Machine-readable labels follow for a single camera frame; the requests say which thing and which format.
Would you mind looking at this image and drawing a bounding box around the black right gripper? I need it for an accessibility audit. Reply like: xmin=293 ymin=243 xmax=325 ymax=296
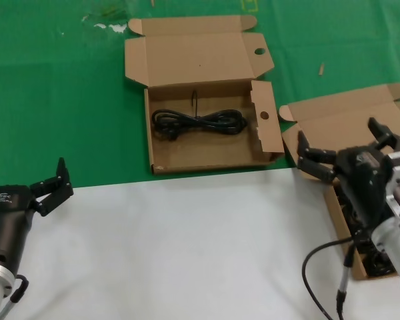
xmin=296 ymin=117 xmax=400 ymax=231

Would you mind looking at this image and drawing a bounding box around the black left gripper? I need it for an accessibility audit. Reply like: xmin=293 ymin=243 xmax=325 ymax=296
xmin=0 ymin=157 xmax=75 ymax=270

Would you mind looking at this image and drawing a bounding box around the black power cable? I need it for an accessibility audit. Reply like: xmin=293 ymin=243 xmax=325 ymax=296
xmin=151 ymin=89 xmax=249 ymax=143

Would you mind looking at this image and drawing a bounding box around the plain brown cardboard mailer box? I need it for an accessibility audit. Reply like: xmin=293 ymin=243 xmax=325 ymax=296
xmin=278 ymin=83 xmax=400 ymax=282

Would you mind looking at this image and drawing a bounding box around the cardboard box with round holes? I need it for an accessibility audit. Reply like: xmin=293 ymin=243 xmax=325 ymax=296
xmin=123 ymin=14 xmax=286 ymax=175

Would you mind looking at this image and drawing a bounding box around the green table cloth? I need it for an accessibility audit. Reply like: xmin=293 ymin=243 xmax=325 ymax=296
xmin=0 ymin=0 xmax=400 ymax=193

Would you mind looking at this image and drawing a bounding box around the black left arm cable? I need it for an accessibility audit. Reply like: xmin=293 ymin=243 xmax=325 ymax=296
xmin=0 ymin=273 xmax=30 ymax=320

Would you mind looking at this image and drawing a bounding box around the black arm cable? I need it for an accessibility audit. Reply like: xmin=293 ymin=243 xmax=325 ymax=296
xmin=301 ymin=229 xmax=364 ymax=320
xmin=0 ymin=273 xmax=30 ymax=320

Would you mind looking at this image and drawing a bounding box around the pile of black power cables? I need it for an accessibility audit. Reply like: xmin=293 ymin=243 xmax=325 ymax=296
xmin=335 ymin=181 xmax=400 ymax=277

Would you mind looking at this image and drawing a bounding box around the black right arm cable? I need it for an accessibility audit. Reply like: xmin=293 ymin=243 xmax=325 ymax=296
xmin=301 ymin=229 xmax=364 ymax=320

